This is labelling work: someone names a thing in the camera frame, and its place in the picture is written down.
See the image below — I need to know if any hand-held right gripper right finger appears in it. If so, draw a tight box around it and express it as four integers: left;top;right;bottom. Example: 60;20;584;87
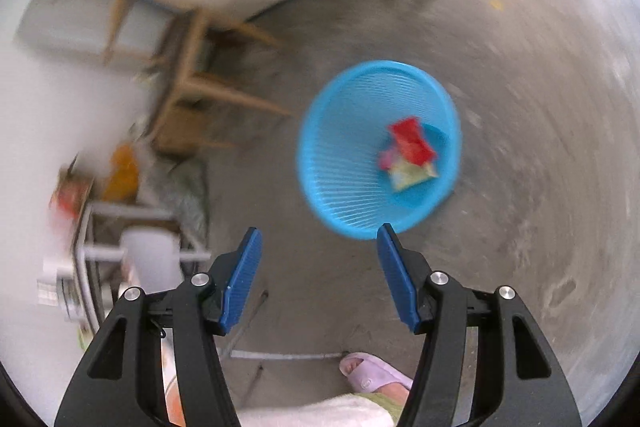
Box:
376;223;583;427

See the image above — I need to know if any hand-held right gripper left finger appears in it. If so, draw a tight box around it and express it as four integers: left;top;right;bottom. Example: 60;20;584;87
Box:
54;227;264;427

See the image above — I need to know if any blue plastic mesh basket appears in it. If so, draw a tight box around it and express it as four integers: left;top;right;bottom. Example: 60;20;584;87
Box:
296;61;462;242

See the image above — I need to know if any metal rod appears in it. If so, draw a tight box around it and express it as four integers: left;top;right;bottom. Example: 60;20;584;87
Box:
227;348;351;362

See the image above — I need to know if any white cylinder container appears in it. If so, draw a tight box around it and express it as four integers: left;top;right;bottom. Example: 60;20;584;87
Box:
122;229;182;290

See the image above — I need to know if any purple slipper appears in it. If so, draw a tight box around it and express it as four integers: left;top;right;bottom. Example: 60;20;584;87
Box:
339;352;415;394

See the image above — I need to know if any green and white snack wrapper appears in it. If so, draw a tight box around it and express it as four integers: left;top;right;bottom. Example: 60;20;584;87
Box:
389;154;441;192

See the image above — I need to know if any grey green woven sack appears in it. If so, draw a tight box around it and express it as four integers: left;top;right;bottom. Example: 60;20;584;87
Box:
140;157;211;240

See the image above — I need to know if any red snack wrapper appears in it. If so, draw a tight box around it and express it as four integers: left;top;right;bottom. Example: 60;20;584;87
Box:
387;117;436;165

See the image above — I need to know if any metal rack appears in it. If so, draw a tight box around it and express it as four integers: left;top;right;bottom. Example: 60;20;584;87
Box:
72;202;212;333

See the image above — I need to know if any person's light clothing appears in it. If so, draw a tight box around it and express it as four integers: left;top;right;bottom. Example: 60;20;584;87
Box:
235;389;407;427

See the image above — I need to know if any yellow packaging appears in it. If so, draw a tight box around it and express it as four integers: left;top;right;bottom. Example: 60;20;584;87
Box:
102;144;142;202

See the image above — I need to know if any brown cardboard box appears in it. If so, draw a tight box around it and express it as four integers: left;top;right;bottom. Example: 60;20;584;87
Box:
150;102;207;155

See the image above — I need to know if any red box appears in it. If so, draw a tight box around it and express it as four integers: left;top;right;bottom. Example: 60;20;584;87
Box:
50;167;97;219

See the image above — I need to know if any wooden chair with dark seat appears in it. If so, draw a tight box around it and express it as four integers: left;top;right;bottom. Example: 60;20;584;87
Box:
102;0;293;152

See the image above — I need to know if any grey panel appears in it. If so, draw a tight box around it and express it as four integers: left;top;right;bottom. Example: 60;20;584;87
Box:
17;0;171;68

